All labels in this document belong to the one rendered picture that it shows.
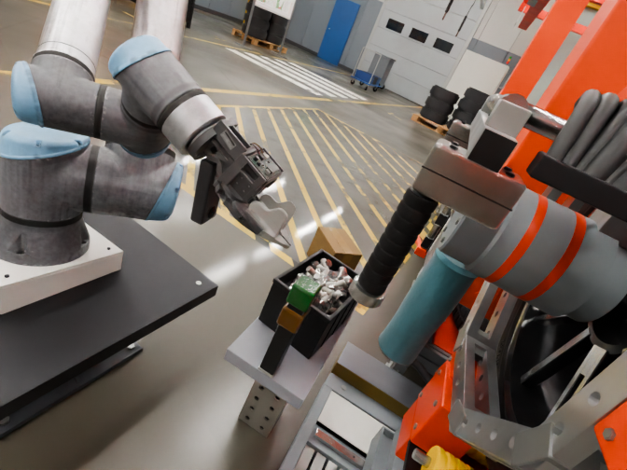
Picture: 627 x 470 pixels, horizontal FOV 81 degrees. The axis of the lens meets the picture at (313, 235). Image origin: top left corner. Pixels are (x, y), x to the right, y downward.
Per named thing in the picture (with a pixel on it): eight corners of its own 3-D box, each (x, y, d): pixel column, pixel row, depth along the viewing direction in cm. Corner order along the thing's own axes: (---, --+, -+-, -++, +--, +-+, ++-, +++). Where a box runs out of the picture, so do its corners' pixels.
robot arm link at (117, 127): (107, 110, 68) (109, 64, 58) (172, 126, 74) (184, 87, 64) (100, 153, 65) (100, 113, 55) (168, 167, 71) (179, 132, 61)
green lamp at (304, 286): (305, 314, 58) (314, 297, 56) (284, 301, 58) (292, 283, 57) (314, 302, 61) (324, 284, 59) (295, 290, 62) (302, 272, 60)
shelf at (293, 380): (298, 410, 66) (303, 400, 65) (222, 358, 69) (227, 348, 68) (361, 297, 103) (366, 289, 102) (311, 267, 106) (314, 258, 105)
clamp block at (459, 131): (486, 169, 64) (504, 141, 61) (438, 145, 65) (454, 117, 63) (485, 164, 68) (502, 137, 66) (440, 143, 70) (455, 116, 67)
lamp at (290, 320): (295, 336, 60) (303, 319, 58) (274, 323, 61) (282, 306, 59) (304, 323, 64) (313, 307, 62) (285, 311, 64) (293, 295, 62)
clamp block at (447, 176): (495, 232, 34) (531, 184, 32) (409, 188, 36) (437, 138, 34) (494, 217, 39) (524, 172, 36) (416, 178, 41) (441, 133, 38)
